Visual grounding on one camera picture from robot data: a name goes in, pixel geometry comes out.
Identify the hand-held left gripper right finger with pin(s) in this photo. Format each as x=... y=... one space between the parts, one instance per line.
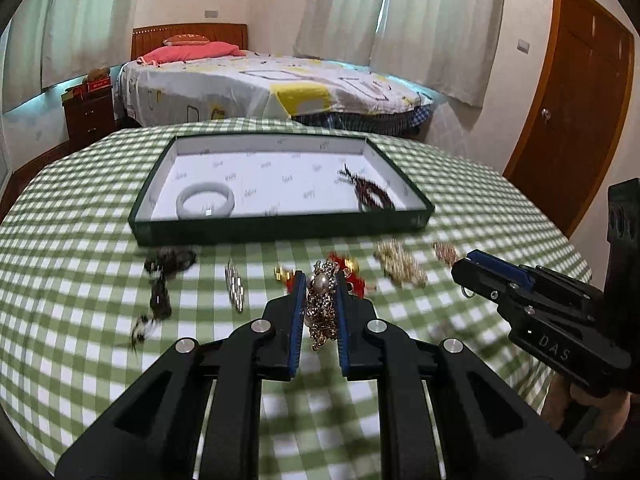
x=342 y=330

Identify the orange cushion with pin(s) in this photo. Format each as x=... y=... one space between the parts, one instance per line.
x=186 y=38

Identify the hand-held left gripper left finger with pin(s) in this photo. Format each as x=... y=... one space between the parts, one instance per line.
x=298 y=320

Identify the blue plaid blanket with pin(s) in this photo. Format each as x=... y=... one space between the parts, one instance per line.
x=370 y=121

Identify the bed with wooden headboard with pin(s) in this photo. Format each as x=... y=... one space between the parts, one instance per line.
x=240 y=35

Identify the person's right hand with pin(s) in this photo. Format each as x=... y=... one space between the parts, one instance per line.
x=590 y=420

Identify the wide white curtain panel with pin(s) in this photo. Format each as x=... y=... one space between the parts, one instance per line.
x=440 y=25

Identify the brown wooden door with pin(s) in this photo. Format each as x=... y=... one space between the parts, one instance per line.
x=570 y=110

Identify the narrow white curtain panel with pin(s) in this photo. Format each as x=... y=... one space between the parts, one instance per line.
x=340 y=5

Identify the red gift box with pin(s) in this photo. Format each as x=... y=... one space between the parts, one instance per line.
x=99 y=85

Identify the pink pillow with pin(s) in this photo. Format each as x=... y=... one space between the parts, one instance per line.
x=190 y=52

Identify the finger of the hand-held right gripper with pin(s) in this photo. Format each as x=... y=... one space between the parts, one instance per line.
x=500 y=263
x=480 y=280

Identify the white yellow patterned bed sheet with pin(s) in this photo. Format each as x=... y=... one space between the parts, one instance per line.
x=240 y=85

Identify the silver door knob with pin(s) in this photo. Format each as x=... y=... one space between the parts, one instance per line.
x=545 y=114

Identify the brown plush toy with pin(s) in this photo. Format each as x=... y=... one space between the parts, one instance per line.
x=99 y=74

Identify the green checkered tablecloth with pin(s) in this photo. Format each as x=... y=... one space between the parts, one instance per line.
x=75 y=240

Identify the pale green window curtain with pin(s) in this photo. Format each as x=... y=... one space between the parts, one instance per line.
x=75 y=20

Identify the dark wooden nightstand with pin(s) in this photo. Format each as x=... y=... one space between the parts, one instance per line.
x=90 y=115

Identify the white light switch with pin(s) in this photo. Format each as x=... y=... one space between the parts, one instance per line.
x=523 y=45

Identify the white jade bangle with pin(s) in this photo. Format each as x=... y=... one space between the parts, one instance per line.
x=186 y=208

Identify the green tray box white lining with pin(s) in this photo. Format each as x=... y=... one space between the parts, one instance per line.
x=280 y=180

